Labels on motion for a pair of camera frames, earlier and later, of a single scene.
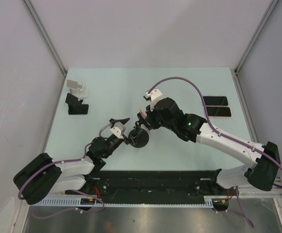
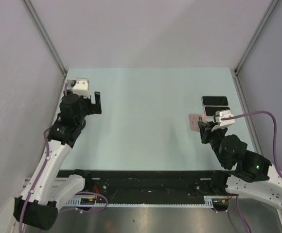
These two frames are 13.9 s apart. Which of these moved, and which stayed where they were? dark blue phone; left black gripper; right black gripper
Moved: right black gripper; left black gripper
Stayed: dark blue phone
